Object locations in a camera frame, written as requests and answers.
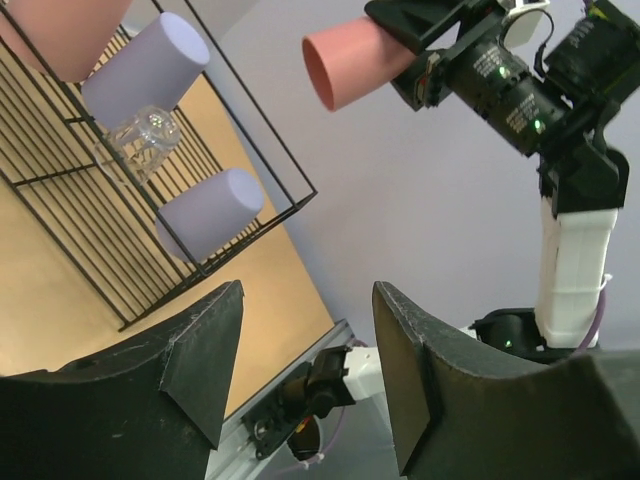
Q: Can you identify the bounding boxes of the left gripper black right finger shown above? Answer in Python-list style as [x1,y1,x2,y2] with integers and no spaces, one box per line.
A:
[372,281,639,479]

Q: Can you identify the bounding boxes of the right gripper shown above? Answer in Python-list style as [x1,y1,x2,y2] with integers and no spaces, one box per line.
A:
[364,0,639,158]

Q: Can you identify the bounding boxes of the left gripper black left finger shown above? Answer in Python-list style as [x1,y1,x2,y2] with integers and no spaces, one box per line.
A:
[1,281,244,479]

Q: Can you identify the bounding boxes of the red plastic cup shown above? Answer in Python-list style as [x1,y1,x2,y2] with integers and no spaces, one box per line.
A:
[301,17,416,112]

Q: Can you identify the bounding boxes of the small lavender plastic cup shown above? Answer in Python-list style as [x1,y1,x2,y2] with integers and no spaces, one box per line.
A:
[155,168,265,263]

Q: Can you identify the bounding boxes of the black wire dish rack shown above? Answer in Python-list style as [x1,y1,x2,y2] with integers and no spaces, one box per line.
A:
[1,1,316,327]

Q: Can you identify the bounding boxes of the clear plastic cup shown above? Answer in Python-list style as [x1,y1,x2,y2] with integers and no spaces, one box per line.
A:
[93,106,181,186]

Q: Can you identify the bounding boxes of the large lavender plastic cup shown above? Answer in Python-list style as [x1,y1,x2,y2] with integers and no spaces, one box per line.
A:
[81,12,210,130]

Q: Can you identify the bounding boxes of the salmon pink plastic cup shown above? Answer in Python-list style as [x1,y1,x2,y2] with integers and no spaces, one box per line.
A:
[1,0,132,83]

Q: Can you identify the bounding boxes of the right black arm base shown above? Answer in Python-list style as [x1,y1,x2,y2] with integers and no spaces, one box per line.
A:
[242,345,355,460]

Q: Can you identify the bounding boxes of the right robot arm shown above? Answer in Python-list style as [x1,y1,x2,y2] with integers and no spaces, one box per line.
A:
[301,1,639,363]

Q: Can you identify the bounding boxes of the aluminium mounting rail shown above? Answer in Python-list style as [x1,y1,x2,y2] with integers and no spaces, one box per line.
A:
[202,319,396,480]

